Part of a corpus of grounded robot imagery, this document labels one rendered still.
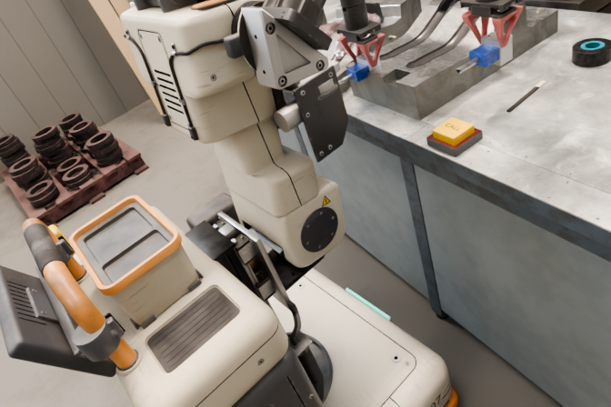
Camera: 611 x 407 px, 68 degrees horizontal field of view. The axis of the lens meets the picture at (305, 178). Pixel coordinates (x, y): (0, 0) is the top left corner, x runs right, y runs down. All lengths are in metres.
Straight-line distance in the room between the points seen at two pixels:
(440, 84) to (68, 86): 3.49
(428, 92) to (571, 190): 0.39
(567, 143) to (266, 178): 0.57
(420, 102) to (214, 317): 0.65
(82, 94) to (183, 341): 3.58
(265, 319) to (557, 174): 0.56
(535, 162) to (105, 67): 3.75
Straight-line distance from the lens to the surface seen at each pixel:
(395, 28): 1.52
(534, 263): 1.09
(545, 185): 0.89
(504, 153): 0.97
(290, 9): 0.63
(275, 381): 0.87
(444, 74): 1.12
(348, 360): 1.31
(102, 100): 4.30
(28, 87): 4.17
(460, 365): 1.59
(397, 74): 1.17
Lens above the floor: 1.37
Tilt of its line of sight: 34 degrees down
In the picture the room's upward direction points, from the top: 20 degrees counter-clockwise
